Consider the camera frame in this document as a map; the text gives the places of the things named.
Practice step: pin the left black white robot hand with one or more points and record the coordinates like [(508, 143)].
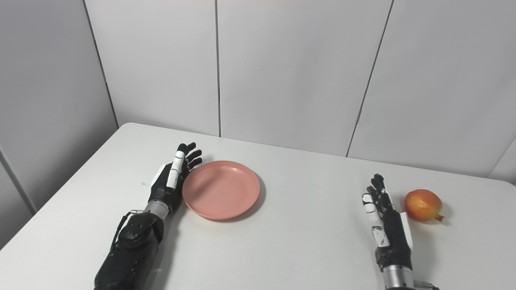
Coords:
[(167, 185)]

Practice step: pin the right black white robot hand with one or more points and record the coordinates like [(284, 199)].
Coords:
[(389, 233)]

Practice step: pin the red yellow pomegranate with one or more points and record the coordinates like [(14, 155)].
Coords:
[(423, 205)]

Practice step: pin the pink round plate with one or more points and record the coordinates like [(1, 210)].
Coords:
[(221, 190)]

